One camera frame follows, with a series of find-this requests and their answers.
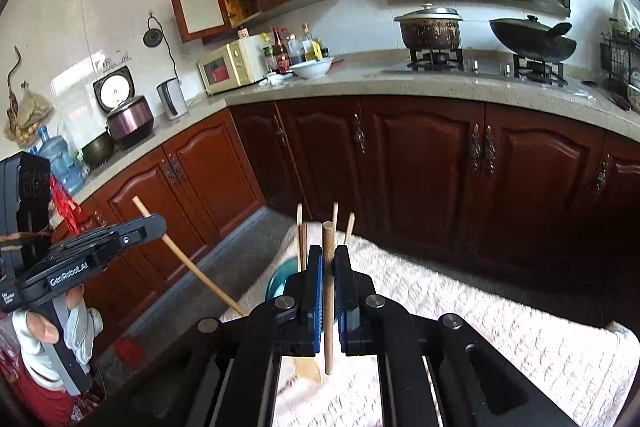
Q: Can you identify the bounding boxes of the metal cooking pot with lid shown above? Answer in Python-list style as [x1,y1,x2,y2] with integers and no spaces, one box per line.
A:
[393,3,464,52]

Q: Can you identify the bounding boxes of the red tassel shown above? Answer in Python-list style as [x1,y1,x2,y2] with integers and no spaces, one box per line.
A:
[49,176,86,228]

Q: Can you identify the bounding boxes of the black inner pot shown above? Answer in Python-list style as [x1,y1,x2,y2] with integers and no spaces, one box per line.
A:
[81,132,116,168]

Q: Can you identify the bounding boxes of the rice cooker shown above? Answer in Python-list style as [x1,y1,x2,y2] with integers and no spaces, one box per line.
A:
[93,66,155,151]

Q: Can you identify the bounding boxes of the wooden base cabinets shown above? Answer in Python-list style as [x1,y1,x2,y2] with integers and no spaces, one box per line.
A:
[50,94,640,358]

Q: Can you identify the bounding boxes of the yellow oil bottle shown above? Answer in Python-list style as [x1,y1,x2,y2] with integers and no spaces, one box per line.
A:
[300,24,322,61]

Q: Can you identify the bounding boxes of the speckled stone countertop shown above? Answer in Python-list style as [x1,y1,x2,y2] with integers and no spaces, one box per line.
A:
[0,51,640,220]

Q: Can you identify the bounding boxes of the blue water jug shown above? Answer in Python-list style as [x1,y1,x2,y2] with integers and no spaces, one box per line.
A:
[36,125,90,195]

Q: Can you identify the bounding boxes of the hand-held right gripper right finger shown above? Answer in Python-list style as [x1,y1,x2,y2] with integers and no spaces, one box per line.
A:
[335,246,576,427]

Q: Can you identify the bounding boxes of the black wall plug with cord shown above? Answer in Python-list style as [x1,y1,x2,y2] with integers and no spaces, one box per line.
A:
[143,13,180,80]

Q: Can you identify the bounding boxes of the white mixing bowl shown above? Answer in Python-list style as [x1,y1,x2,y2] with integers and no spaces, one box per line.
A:
[291,57,335,80]

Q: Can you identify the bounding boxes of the red label sauce bottle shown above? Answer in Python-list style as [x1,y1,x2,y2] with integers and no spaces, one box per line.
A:
[272,28,292,74]

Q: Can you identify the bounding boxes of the black wire dish rack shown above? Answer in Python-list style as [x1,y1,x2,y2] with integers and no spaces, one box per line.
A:
[599,32,640,112]

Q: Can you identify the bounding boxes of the person's left hand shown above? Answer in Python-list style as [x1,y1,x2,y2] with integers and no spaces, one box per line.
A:
[12,286,104,383]

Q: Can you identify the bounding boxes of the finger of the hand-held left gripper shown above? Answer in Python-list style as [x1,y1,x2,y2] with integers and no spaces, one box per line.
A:
[102,214,168,259]

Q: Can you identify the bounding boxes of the white cloth over dishes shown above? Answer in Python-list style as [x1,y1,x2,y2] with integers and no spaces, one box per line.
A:
[611,0,640,38]

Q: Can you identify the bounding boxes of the teal rimmed floral utensil holder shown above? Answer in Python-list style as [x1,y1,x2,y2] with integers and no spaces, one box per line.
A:
[266,256,302,304]

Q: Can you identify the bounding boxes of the small red floor item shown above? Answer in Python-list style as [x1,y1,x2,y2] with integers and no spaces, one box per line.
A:
[112,338,147,362]

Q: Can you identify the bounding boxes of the yellow microwave oven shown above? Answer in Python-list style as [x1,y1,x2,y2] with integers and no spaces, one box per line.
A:
[197,35,269,96]

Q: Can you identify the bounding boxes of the quilted white tablecloth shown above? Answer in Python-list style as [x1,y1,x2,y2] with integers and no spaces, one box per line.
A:
[220,221,637,427]

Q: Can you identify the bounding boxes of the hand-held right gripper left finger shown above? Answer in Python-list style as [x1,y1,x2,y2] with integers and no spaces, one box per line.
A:
[107,246,323,427]

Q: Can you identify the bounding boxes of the gas stove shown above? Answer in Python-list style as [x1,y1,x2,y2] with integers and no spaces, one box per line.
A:
[382,48,571,88]

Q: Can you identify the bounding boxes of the black wok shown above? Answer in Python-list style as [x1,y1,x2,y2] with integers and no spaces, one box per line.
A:
[489,15,577,62]

